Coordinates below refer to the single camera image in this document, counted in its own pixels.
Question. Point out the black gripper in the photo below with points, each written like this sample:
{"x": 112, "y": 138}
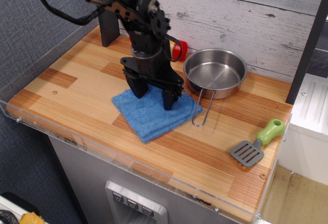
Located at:
{"x": 154, "y": 69}

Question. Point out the blue microfiber napkin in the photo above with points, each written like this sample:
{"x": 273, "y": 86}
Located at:
{"x": 147, "y": 116}

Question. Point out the steel pan with wire handle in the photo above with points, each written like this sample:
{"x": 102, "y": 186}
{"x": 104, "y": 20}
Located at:
{"x": 213, "y": 74}

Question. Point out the green handled grey toy spatula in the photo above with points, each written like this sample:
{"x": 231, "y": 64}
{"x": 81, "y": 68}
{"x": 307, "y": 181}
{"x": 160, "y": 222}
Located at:
{"x": 249, "y": 153}

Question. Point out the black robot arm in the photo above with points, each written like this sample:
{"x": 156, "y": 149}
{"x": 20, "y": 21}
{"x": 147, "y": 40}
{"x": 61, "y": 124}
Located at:
{"x": 145, "y": 23}

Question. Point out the red toy sauce bottle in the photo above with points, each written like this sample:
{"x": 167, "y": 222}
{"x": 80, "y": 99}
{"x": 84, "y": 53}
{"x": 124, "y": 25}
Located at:
{"x": 178, "y": 51}

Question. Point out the grey toy fridge cabinet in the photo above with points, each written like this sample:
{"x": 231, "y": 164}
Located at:
{"x": 87, "y": 175}

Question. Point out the silver dispenser panel with buttons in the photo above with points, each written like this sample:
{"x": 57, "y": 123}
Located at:
{"x": 128, "y": 206}

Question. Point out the white toy sink unit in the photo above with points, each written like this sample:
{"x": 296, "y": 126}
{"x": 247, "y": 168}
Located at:
{"x": 304, "y": 149}

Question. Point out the yellow object at corner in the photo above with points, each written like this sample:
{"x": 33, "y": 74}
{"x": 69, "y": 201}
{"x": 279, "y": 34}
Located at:
{"x": 31, "y": 218}

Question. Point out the dark left post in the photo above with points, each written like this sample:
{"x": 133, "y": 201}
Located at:
{"x": 109, "y": 28}

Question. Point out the dark post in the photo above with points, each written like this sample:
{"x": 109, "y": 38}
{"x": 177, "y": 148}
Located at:
{"x": 109, "y": 28}
{"x": 308, "y": 52}

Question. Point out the dark right post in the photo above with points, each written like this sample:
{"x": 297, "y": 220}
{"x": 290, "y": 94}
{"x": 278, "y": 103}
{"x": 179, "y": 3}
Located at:
{"x": 308, "y": 52}

